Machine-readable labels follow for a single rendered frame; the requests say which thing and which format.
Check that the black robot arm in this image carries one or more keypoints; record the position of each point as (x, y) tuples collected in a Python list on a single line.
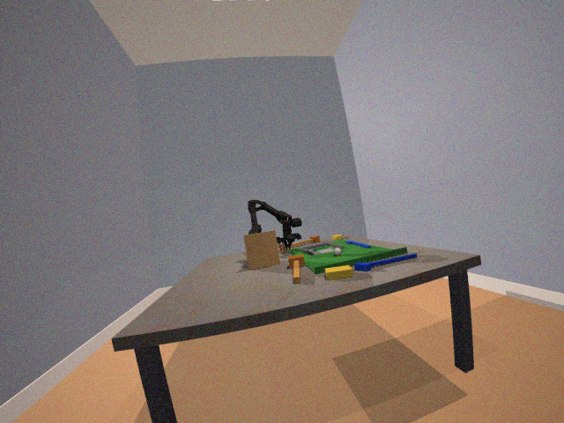
[(281, 216)]

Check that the green putting mat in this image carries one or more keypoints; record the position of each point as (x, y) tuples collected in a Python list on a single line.
[(349, 252)]

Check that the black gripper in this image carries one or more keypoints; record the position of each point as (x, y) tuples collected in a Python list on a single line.
[(279, 240)]

